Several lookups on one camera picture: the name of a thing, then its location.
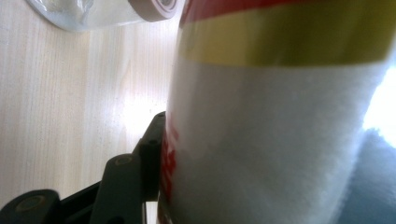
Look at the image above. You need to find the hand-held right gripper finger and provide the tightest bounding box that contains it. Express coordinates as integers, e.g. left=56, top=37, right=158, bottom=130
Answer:
left=132, top=111, right=167, bottom=202

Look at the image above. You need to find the red and white sugar pouch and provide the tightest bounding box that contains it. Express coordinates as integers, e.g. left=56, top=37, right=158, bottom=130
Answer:
left=156, top=0, right=396, bottom=224

